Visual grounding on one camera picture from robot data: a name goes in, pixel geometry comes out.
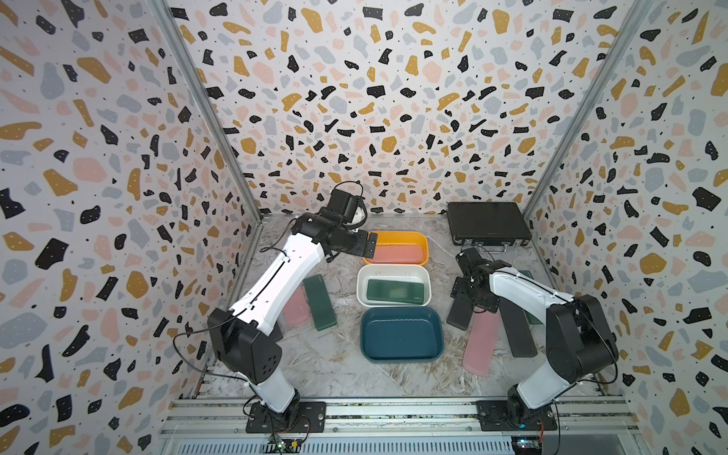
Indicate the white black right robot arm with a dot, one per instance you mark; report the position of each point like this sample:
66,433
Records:
578,339

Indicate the black briefcase with metal latches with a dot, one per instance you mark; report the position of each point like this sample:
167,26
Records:
487,224

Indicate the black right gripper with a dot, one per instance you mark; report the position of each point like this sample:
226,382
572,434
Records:
457,289

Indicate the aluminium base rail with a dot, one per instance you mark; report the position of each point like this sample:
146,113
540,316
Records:
451,425

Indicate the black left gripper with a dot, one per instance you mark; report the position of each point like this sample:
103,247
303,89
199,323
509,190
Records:
361,248

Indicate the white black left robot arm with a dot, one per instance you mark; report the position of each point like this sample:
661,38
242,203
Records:
241,336

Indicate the teal storage box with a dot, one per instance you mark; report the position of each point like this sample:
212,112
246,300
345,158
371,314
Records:
401,335

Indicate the white storage box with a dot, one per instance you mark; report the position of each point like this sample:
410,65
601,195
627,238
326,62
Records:
402,273

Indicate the dark grey pencil case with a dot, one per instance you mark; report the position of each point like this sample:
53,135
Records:
460,313
517,329

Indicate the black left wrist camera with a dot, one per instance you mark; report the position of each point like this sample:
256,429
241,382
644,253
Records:
346,208

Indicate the pink pencil case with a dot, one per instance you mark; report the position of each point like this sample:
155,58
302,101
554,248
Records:
399,254
482,342
297,311

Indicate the yellow storage box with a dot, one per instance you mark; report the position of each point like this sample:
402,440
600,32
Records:
401,238

